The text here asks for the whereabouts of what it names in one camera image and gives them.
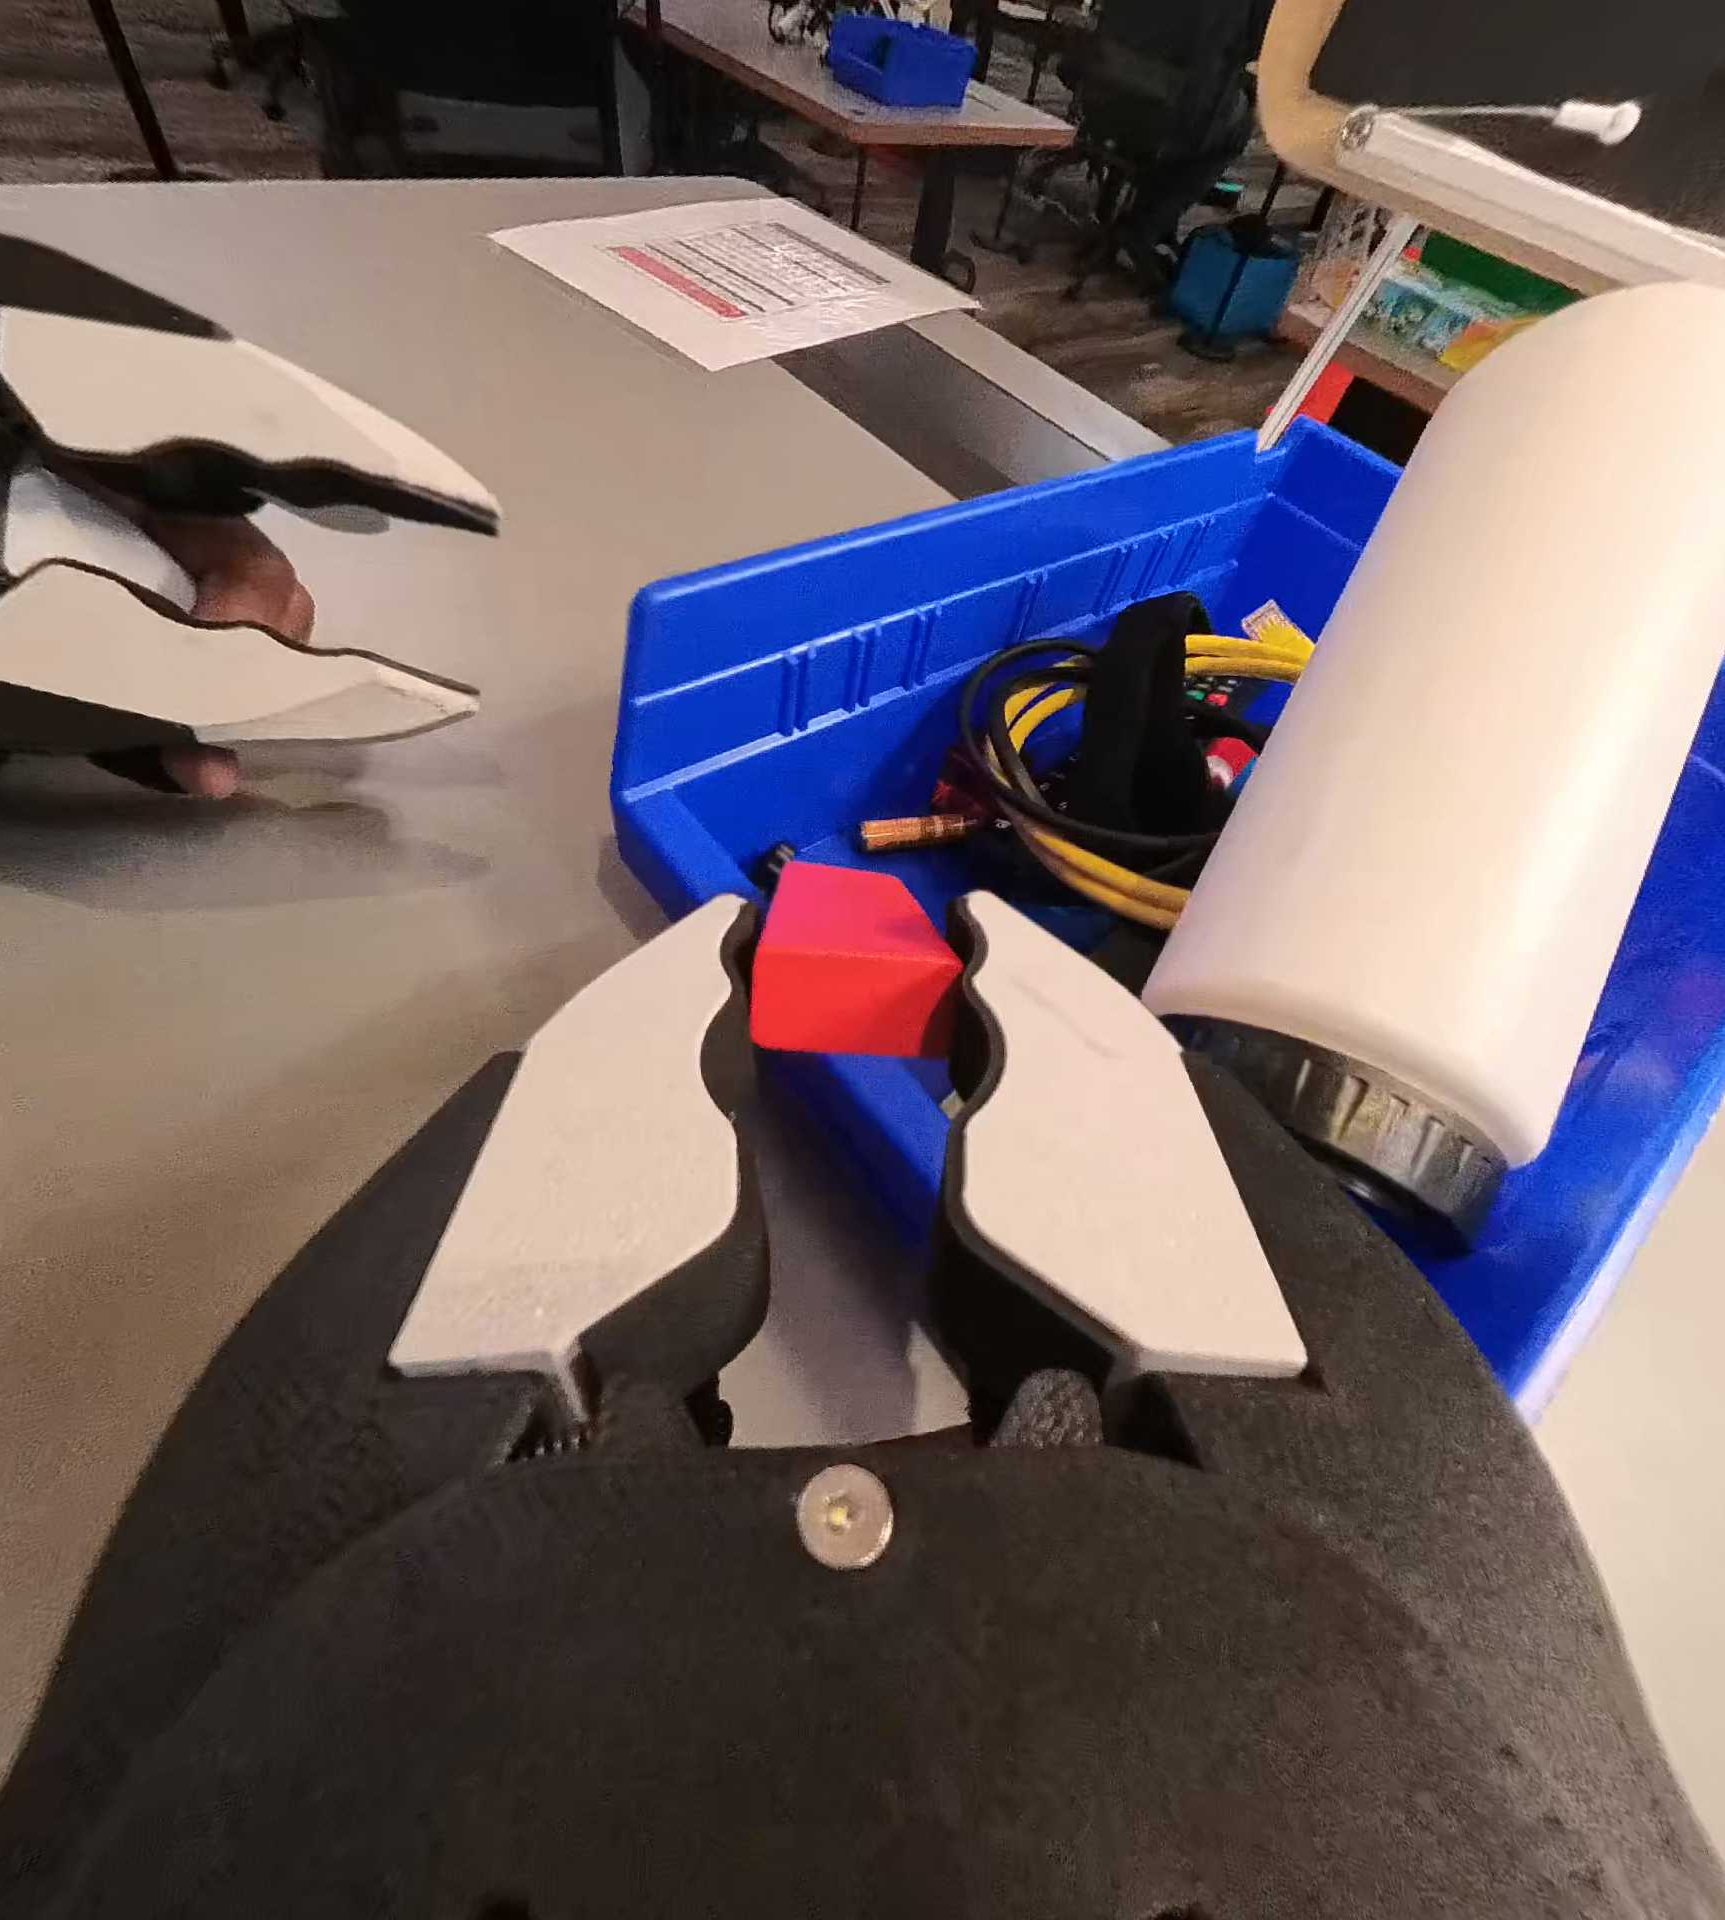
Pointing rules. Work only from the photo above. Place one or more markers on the blue storage bin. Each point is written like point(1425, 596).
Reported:
point(833, 646)

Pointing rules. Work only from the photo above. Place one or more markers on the black panel with wooden edge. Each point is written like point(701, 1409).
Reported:
point(1475, 46)

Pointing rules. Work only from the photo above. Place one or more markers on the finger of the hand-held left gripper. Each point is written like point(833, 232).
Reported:
point(202, 685)
point(173, 391)

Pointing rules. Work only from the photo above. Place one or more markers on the laminated paper sheet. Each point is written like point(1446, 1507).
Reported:
point(742, 284)

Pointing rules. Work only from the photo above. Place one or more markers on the blue box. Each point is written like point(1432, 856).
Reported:
point(1238, 284)

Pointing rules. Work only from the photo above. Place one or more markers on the person's left hand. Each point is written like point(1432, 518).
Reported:
point(247, 585)

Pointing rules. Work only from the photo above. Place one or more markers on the black office chair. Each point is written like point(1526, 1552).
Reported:
point(474, 77)
point(1163, 92)

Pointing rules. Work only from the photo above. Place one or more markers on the white bottle with black lid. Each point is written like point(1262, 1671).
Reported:
point(1475, 750)

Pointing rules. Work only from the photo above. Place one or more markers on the small blue bin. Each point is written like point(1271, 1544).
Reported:
point(900, 68)

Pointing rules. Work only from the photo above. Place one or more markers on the copper battery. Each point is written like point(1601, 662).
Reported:
point(922, 834)

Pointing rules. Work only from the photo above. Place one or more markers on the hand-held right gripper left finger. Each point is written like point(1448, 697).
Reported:
point(590, 1183)

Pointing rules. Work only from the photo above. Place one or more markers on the red block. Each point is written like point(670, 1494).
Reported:
point(848, 978)

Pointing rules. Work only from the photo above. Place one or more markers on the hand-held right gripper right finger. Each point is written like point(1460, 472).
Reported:
point(1119, 1198)

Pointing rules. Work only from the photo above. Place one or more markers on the grey office table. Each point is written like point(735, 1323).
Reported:
point(954, 122)

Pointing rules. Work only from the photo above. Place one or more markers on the stack of colourful boxes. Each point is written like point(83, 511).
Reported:
point(1460, 300)

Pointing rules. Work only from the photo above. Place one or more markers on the white metal rail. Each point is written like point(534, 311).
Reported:
point(1553, 196)

